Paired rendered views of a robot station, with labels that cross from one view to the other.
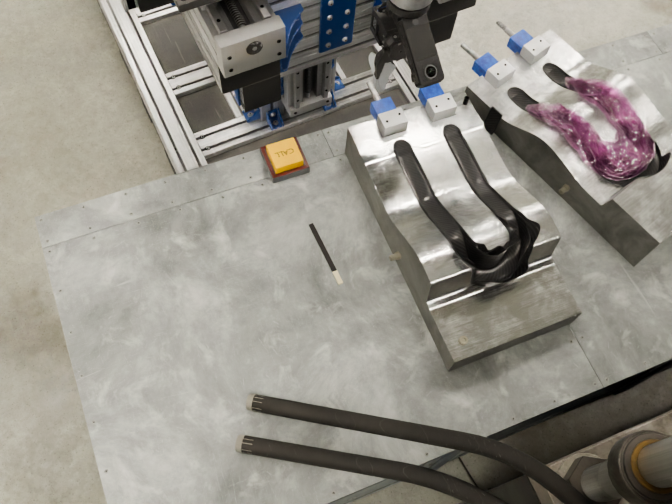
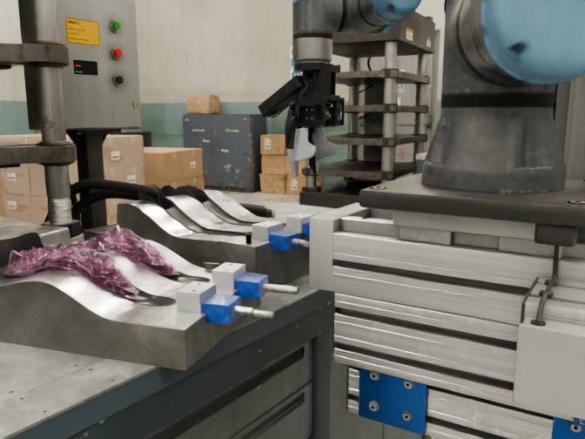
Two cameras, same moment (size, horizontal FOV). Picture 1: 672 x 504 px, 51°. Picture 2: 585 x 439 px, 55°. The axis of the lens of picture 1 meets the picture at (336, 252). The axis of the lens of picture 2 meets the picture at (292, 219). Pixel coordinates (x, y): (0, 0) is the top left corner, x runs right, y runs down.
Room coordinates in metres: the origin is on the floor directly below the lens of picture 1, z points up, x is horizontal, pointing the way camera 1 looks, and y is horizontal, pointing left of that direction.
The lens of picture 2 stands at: (1.80, -0.59, 1.12)
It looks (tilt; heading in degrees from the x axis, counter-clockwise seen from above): 11 degrees down; 153
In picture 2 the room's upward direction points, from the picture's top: straight up
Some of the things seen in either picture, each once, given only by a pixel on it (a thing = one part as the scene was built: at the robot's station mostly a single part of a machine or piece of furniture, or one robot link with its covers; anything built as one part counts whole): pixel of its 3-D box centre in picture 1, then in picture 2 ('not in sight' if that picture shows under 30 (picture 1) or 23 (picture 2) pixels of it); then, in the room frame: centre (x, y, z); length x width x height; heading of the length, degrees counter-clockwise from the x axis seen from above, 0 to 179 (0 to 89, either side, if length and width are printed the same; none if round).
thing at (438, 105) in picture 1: (429, 92); (288, 240); (0.91, -0.15, 0.89); 0.13 x 0.05 x 0.05; 28
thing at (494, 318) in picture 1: (459, 218); (204, 230); (0.64, -0.23, 0.87); 0.50 x 0.26 x 0.14; 28
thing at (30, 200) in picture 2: not in sight; (72, 185); (-3.66, -0.11, 0.47); 1.22 x 0.80 x 0.94; 40
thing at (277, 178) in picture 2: not in sight; (290, 164); (-5.31, 2.94, 0.42); 0.86 x 0.33 x 0.83; 36
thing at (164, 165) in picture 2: not in sight; (137, 183); (-4.37, 0.61, 0.37); 1.20 x 0.82 x 0.74; 44
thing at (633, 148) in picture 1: (599, 121); (87, 254); (0.89, -0.49, 0.90); 0.26 x 0.18 x 0.08; 45
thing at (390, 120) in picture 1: (381, 107); (320, 231); (0.86, -0.06, 0.89); 0.13 x 0.05 x 0.05; 29
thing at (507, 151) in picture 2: not in sight; (493, 139); (1.34, -0.11, 1.09); 0.15 x 0.15 x 0.10
